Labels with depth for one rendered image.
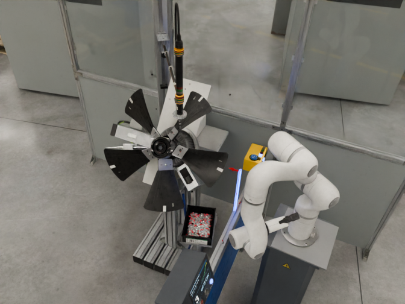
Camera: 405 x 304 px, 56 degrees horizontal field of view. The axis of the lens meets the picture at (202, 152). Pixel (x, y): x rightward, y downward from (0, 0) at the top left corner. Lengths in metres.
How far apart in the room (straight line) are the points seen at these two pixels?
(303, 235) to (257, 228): 0.50
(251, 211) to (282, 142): 0.30
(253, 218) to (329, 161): 1.28
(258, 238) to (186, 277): 0.33
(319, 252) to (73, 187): 2.34
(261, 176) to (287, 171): 0.10
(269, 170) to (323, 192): 0.42
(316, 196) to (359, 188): 1.12
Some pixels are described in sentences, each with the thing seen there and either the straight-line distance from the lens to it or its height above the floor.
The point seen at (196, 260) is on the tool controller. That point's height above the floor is 1.25.
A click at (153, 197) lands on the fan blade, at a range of 2.11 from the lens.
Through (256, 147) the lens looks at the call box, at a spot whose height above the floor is 1.07.
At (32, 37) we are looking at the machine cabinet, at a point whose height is 0.74.
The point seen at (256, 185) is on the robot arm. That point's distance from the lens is 1.42.
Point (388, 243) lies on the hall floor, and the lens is 3.53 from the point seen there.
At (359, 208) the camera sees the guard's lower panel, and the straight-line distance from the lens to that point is 3.01.
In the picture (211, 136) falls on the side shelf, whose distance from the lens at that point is 2.70.
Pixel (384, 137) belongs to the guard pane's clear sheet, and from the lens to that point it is 2.59.
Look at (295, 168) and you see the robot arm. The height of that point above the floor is 1.64.
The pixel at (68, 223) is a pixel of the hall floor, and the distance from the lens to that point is 3.39.
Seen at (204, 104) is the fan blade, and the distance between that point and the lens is 2.04.
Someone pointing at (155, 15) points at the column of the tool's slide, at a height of 1.67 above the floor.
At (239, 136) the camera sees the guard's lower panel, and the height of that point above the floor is 0.82.
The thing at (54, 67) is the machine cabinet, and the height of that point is 0.42.
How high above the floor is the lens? 2.59
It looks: 42 degrees down
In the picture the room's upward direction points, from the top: 2 degrees clockwise
